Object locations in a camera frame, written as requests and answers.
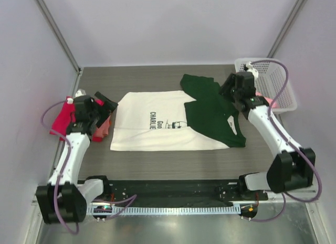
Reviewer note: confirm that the white perforated plastic basket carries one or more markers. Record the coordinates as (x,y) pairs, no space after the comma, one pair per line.
(271,82)

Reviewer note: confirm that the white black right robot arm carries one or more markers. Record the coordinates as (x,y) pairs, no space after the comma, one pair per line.
(292,166)

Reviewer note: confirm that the pink t shirt in basket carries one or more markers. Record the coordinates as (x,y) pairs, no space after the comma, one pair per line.
(272,104)

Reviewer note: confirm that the aluminium corner post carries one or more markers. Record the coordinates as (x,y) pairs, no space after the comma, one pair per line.
(57,33)
(284,31)

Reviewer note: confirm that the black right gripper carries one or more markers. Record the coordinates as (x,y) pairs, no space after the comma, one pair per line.
(226,88)

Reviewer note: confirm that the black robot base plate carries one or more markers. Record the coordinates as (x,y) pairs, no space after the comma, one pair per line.
(183,193)

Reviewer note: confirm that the left aluminium corner post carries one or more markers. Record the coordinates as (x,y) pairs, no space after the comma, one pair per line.
(57,33)

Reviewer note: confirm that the white and green t shirt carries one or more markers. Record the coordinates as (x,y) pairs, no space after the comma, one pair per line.
(193,118)

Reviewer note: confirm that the folded magenta t shirt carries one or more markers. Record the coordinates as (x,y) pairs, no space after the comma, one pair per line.
(62,121)

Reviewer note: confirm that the white slotted cable duct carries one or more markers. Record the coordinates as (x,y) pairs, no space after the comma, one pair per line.
(106,210)

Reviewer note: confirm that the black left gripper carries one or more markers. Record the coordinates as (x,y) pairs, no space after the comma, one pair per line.
(109,105)

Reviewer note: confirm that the right aluminium corner post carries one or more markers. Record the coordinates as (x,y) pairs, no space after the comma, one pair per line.
(284,31)

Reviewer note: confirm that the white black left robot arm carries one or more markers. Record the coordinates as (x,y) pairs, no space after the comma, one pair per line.
(61,200)

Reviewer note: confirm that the folded salmon t shirt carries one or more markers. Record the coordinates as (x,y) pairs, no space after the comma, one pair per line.
(103,130)

